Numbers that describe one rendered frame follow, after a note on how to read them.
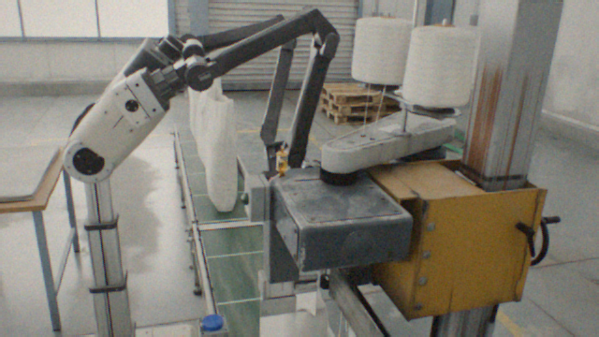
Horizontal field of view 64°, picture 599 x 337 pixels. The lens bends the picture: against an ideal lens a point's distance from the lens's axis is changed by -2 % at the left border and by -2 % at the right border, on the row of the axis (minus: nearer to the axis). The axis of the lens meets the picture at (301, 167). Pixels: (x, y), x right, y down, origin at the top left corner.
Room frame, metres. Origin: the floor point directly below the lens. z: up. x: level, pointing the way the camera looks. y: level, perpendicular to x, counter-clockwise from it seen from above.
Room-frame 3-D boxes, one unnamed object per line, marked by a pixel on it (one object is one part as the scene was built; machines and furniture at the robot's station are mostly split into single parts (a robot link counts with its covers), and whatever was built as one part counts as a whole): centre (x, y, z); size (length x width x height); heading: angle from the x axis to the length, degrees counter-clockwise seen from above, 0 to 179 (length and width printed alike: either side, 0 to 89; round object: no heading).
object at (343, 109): (7.04, -0.95, 0.22); 1.21 x 0.84 x 0.14; 108
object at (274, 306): (1.05, 0.05, 0.98); 0.09 x 0.05 x 0.05; 108
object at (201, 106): (3.74, 0.74, 0.74); 0.47 x 0.22 x 0.72; 19
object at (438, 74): (1.04, -0.29, 1.61); 0.15 x 0.14 x 0.17; 18
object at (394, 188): (1.06, -0.20, 1.26); 0.22 x 0.05 x 0.16; 18
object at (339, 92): (7.01, -0.92, 0.36); 1.20 x 0.82 x 0.14; 103
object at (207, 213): (3.72, 0.75, 0.34); 2.21 x 0.39 x 0.09; 18
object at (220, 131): (3.03, 0.53, 0.74); 0.47 x 0.22 x 0.72; 16
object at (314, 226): (0.97, -0.07, 1.21); 0.30 x 0.25 x 0.30; 18
